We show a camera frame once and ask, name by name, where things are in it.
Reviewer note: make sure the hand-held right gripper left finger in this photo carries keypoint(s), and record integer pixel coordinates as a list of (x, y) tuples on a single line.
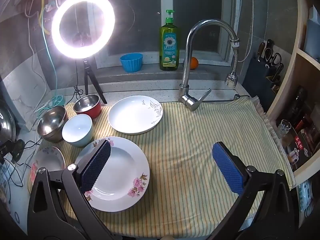
[(96, 165)]

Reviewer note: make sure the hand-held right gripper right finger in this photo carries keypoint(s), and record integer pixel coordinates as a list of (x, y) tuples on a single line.
[(228, 167)]

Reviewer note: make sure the large steel bowl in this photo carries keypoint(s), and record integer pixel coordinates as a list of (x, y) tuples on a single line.
[(51, 125)]

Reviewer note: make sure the large pink floral plate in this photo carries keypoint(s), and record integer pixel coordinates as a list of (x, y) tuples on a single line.
[(122, 170)]

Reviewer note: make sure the white ceramic bowl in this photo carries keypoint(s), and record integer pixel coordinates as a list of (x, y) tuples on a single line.
[(77, 130)]

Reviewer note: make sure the small floral plate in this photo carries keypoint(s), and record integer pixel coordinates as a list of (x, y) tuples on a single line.
[(50, 158)]

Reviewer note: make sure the yellow striped cloth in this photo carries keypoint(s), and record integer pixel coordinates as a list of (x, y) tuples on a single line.
[(187, 142)]

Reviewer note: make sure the red steel bowl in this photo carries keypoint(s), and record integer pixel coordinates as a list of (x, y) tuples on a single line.
[(95, 111)]

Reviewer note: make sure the white plate with leaf print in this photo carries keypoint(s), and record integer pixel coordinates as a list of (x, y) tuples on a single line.
[(132, 115)]

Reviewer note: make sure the clear glass cup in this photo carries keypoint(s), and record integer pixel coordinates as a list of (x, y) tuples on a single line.
[(282, 128)]

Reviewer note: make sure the red printed box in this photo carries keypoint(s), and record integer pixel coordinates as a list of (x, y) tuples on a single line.
[(300, 147)]

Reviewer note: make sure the teal round power strip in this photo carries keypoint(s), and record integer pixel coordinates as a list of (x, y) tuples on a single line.
[(57, 100)]

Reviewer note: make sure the tissue packet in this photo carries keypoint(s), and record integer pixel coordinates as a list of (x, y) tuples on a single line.
[(305, 195)]

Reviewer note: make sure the black clamp device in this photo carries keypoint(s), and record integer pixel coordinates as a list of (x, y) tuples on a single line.
[(13, 150)]

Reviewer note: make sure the black tripod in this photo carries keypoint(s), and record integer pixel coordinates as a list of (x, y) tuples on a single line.
[(86, 80)]

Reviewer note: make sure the dark knife block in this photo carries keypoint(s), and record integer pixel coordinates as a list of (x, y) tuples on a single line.
[(257, 80)]

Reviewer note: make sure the dark bottle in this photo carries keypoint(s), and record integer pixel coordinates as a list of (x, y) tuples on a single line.
[(297, 105)]

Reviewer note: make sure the chrome faucet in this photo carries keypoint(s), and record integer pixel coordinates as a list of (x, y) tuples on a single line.
[(186, 80)]

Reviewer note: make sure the pot lid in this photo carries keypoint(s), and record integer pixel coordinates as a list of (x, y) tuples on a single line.
[(7, 122)]

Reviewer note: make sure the blue fluted cup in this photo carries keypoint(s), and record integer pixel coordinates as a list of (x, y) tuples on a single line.
[(131, 63)]

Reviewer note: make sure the orange fruit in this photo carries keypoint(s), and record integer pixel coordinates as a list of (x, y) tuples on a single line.
[(194, 63)]

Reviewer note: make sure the black scissors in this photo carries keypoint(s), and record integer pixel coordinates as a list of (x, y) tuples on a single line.
[(276, 58)]

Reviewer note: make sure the green dish soap bottle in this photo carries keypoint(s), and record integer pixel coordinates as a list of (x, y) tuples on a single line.
[(169, 47)]

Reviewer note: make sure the wooden shelf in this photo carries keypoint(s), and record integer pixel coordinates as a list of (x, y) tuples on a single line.
[(303, 42)]

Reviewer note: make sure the window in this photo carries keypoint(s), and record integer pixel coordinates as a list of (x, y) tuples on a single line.
[(150, 17)]

